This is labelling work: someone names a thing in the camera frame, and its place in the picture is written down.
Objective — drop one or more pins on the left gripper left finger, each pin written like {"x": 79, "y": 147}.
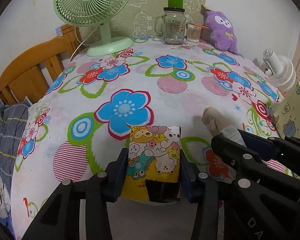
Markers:
{"x": 59, "y": 217}

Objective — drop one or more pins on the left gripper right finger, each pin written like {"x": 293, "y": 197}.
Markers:
{"x": 201, "y": 189}

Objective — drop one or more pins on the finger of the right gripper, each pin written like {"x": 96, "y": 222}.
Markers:
{"x": 265, "y": 148}
{"x": 243, "y": 160}

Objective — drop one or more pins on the beige white sock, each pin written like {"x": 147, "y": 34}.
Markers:
{"x": 217, "y": 124}

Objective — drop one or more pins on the yellow cartoon fabric bin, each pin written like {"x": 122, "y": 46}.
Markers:
{"x": 287, "y": 114}

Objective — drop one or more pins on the blue bed sheet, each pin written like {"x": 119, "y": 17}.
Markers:
{"x": 0, "y": 204}

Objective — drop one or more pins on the white standing fan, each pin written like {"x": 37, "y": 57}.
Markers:
{"x": 279, "y": 69}

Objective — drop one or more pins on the floral tablecloth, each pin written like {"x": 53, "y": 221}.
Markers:
{"x": 86, "y": 116}

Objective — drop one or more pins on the grey plaid pillow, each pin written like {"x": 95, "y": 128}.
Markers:
{"x": 13, "y": 119}

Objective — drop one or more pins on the purple plush bunny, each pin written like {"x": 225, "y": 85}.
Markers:
{"x": 218, "y": 30}

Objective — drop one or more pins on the cotton swab jar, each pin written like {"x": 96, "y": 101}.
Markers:
{"x": 193, "y": 33}

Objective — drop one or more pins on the glass mason jar mug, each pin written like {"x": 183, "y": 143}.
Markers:
{"x": 170, "y": 26}

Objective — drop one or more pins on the green cup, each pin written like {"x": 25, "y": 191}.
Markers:
{"x": 175, "y": 4}

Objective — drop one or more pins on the green patterned cardboard panel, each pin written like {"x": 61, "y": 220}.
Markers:
{"x": 137, "y": 18}

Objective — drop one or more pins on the green desk fan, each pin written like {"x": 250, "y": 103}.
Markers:
{"x": 96, "y": 14}

